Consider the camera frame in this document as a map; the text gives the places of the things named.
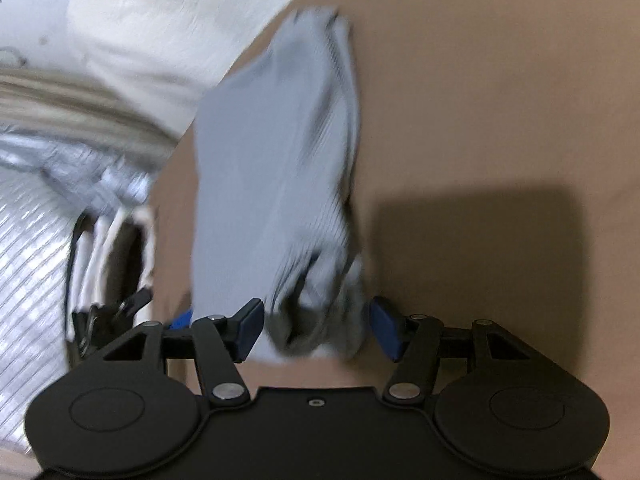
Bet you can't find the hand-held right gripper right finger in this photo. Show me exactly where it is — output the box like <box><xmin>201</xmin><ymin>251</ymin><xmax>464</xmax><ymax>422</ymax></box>
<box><xmin>370</xmin><ymin>296</ymin><xmax>533</xmax><ymax>406</ymax></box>

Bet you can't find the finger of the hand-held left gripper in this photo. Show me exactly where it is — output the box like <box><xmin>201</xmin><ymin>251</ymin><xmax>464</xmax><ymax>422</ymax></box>
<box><xmin>167</xmin><ymin>309</ymin><xmax>194</xmax><ymax>332</ymax></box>
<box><xmin>113</xmin><ymin>286</ymin><xmax>154</xmax><ymax>319</ymax></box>

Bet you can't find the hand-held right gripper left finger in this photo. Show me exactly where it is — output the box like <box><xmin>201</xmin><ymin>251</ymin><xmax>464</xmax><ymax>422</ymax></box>
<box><xmin>102</xmin><ymin>299</ymin><xmax>265</xmax><ymax>407</ymax></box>

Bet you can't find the grey knit garment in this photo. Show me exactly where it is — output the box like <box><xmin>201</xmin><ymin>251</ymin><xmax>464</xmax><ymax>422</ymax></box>
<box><xmin>192</xmin><ymin>6</ymin><xmax>366</xmax><ymax>363</ymax></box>

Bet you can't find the silver reflective mat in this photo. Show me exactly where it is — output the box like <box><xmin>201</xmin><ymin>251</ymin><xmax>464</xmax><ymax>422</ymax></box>
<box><xmin>0</xmin><ymin>125</ymin><xmax>168</xmax><ymax>461</ymax></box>

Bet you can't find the brown bed sheet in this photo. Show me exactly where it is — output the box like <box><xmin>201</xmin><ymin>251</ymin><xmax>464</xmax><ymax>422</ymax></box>
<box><xmin>150</xmin><ymin>0</ymin><xmax>640</xmax><ymax>480</ymax></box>

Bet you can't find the white cloth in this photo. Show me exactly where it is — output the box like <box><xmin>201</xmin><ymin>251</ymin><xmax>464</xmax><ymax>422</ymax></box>
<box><xmin>65</xmin><ymin>0</ymin><xmax>331</xmax><ymax>137</ymax></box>

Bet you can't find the beige rail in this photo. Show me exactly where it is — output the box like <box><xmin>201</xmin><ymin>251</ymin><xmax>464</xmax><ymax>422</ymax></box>
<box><xmin>0</xmin><ymin>71</ymin><xmax>178</xmax><ymax>158</ymax></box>

